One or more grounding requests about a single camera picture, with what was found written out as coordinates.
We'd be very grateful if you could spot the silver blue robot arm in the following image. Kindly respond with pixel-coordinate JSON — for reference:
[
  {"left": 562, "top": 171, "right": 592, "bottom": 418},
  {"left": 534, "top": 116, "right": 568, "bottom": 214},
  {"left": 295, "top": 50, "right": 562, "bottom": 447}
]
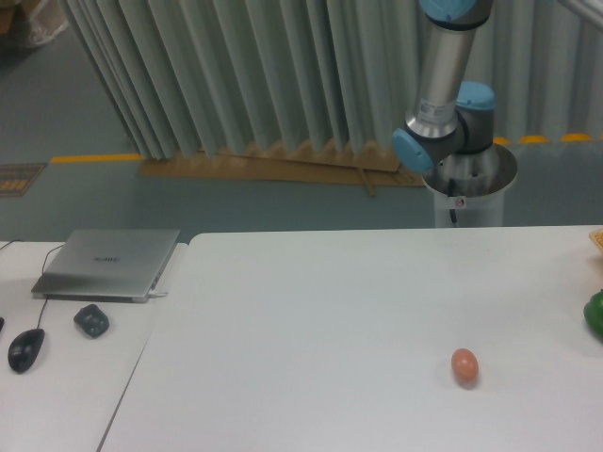
[{"left": 392, "top": 1, "right": 602, "bottom": 198}]

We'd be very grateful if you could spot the green bell pepper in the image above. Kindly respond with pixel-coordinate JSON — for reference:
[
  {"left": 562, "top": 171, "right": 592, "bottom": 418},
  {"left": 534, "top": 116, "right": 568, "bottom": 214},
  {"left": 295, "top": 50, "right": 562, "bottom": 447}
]
[{"left": 583, "top": 291, "right": 603, "bottom": 339}]

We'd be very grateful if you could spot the flat brown cardboard sheet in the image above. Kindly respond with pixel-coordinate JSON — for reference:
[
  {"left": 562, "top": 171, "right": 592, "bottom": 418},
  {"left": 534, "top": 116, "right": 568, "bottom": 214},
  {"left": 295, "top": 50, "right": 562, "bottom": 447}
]
[{"left": 138, "top": 139, "right": 424, "bottom": 197}]

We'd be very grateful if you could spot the white usb plug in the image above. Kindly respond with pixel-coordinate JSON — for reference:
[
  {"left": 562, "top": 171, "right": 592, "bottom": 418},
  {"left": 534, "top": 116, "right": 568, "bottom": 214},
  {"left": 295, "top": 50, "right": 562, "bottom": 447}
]
[{"left": 148, "top": 291, "right": 169, "bottom": 299}]

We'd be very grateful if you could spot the silver closed laptop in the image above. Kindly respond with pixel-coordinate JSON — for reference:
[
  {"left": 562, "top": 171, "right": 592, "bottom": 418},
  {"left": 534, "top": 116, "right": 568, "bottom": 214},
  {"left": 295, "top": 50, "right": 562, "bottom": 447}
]
[{"left": 31, "top": 229, "right": 180, "bottom": 301}]

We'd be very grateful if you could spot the grey pleated curtain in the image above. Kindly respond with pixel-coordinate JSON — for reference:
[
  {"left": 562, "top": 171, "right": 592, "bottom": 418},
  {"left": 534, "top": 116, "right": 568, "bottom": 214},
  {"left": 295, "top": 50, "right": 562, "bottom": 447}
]
[{"left": 62, "top": 1, "right": 602, "bottom": 159}]

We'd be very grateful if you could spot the brown egg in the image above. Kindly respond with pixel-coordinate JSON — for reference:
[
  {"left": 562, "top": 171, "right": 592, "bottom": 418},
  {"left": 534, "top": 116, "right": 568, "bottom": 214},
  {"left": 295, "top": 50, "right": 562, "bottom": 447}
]
[{"left": 450, "top": 348, "right": 480, "bottom": 389}]

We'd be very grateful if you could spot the small black controller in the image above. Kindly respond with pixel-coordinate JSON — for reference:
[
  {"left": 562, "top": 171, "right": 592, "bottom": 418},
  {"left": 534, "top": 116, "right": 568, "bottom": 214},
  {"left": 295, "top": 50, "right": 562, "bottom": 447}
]
[{"left": 73, "top": 304, "right": 110, "bottom": 339}]

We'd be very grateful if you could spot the yellow wicker basket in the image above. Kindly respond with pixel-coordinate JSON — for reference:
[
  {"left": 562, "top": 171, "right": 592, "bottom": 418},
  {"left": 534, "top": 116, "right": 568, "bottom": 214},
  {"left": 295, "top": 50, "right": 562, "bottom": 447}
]
[{"left": 589, "top": 229, "right": 603, "bottom": 252}]

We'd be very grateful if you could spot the black computer mouse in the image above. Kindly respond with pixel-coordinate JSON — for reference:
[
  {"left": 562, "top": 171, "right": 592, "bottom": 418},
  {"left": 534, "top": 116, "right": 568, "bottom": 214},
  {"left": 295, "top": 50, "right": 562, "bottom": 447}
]
[{"left": 8, "top": 328, "right": 45, "bottom": 374}]

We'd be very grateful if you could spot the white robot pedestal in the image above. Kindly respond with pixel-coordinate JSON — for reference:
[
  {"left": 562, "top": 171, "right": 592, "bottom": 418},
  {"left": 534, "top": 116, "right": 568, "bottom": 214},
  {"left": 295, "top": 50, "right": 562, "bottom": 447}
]
[{"left": 432, "top": 191, "right": 504, "bottom": 228}]

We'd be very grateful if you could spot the black mouse cable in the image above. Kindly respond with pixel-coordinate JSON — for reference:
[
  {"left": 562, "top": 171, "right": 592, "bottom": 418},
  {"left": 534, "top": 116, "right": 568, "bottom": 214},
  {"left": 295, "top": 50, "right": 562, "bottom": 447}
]
[{"left": 0, "top": 238, "right": 65, "bottom": 331}]

